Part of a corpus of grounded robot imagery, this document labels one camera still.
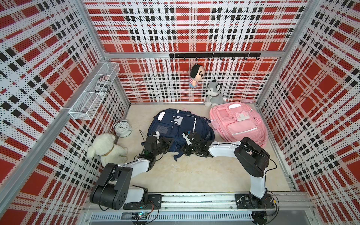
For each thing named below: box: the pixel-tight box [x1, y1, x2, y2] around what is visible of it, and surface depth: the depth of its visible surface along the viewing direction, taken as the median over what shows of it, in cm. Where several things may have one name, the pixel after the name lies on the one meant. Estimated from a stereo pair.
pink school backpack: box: [209, 101, 269, 148], surface depth 104 cm
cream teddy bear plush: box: [86, 133, 129, 168], surface depth 80 cm
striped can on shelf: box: [94, 75, 111, 96], surface depth 76 cm
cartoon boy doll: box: [189, 64, 205, 88], surface depth 94 cm
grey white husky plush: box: [204, 79, 224, 107], surface depth 112 cm
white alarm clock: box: [112, 119, 133, 138], surface depth 103 cm
